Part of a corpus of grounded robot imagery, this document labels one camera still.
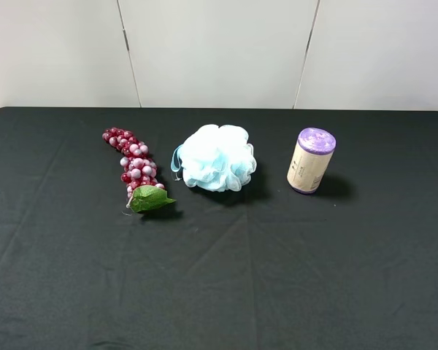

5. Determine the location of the light blue bath loofah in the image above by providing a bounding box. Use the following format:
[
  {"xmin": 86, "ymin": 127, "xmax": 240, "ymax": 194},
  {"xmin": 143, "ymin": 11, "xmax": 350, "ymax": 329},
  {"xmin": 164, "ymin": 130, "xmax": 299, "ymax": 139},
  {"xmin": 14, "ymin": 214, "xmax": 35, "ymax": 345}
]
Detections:
[{"xmin": 171, "ymin": 124, "xmax": 257, "ymax": 193}]

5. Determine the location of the red artificial grape bunch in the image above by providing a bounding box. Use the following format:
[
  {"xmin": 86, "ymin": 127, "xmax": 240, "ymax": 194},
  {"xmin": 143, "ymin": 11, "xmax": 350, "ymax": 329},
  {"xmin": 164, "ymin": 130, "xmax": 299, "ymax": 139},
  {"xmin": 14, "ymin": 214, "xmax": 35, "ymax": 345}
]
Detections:
[{"xmin": 102, "ymin": 127, "xmax": 175, "ymax": 214}]

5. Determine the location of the black tablecloth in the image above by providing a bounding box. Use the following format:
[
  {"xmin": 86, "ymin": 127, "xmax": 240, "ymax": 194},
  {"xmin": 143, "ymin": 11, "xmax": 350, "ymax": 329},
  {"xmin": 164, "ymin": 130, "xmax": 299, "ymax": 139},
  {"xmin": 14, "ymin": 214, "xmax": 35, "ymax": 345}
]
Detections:
[{"xmin": 0, "ymin": 107, "xmax": 438, "ymax": 349}]

